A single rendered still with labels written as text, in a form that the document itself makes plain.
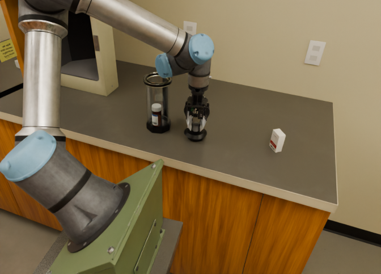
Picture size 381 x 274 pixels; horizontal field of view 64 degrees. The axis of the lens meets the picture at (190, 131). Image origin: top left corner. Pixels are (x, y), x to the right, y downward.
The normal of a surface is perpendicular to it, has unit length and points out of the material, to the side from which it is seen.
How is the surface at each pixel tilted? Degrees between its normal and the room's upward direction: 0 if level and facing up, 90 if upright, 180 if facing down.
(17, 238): 0
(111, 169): 90
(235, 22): 90
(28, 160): 57
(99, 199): 31
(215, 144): 0
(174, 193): 90
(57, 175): 52
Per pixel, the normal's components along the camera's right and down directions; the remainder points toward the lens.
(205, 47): 0.48, -0.05
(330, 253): 0.04, -0.81
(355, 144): -0.34, 0.54
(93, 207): 0.29, -0.30
